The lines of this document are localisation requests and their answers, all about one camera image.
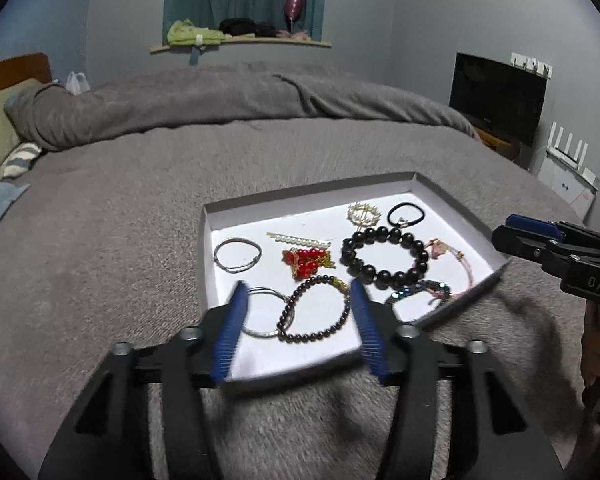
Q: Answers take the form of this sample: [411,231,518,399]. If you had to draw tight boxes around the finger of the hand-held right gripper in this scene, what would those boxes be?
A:
[491,225,572,281]
[506,214,600,253]

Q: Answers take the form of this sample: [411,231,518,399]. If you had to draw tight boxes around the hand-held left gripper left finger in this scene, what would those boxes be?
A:
[37,281,251,480]

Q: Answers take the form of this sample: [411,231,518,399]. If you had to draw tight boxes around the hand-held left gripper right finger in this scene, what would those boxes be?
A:
[349,279,565,480]

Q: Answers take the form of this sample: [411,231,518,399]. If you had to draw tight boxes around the silver wire bangle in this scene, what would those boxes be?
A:
[240,286,296,339]

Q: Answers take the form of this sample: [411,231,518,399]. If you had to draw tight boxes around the grey cardboard box tray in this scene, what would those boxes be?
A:
[198,172,512,397]

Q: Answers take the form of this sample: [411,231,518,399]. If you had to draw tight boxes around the large dark wooden bead bracelet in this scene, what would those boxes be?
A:
[340,226,431,291]

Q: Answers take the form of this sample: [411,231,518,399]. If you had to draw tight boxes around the dark purple bead bracelet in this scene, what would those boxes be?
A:
[277,274,353,345]

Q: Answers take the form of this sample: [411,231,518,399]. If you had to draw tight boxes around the blue bronze beaded bracelet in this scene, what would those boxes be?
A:
[384,280,452,307]

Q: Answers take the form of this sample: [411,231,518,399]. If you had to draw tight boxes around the pink cord bracelet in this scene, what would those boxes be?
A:
[427,238,481,306]

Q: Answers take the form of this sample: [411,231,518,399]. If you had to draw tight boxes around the red bead gold chain ornament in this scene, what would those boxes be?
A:
[281,246,337,281]

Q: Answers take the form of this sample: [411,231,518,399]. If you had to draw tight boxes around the pearl bar hair clip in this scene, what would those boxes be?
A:
[266,231,332,250]

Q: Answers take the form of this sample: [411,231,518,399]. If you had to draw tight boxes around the round pearl gold brooch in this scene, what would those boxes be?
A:
[347,201,382,228]

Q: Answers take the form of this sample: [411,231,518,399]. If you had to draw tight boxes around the person's right hand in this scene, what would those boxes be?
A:
[580,305,600,390]

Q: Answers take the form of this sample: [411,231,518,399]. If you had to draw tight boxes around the white antenna router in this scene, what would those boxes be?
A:
[545,121,598,183]

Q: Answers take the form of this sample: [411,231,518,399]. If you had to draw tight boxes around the wooden television stand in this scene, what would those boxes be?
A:
[475,127,521,161]

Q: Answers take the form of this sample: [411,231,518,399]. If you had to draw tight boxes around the black television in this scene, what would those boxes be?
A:
[449,51,549,148]

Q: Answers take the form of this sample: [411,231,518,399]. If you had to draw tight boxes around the grey blanket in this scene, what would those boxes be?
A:
[0,60,600,480]

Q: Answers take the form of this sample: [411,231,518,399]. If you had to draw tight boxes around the striped pillow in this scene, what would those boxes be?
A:
[0,141,43,178]

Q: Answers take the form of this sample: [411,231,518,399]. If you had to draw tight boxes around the white plastic bag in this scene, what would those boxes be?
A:
[66,71,90,95]

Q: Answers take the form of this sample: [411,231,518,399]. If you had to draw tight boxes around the wooden window sill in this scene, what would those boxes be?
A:
[149,39,332,54]

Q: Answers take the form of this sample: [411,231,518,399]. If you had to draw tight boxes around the light green cloth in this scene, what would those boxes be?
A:
[167,19,226,46]

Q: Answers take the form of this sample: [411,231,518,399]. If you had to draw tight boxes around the black cloth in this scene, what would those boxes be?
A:
[218,17,278,39]

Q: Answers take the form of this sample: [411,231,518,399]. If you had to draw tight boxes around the pink stemmed glass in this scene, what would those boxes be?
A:
[285,0,305,31]

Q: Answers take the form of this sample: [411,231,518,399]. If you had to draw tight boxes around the wooden headboard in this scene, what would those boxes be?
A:
[0,52,53,98]

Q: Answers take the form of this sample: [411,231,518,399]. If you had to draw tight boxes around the thin grey hair tie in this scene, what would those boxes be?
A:
[214,238,262,274]

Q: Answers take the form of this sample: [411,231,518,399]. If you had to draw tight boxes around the black hair tie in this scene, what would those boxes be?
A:
[387,202,427,228]

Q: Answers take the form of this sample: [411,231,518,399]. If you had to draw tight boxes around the white wall hook rack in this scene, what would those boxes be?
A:
[510,51,554,78]

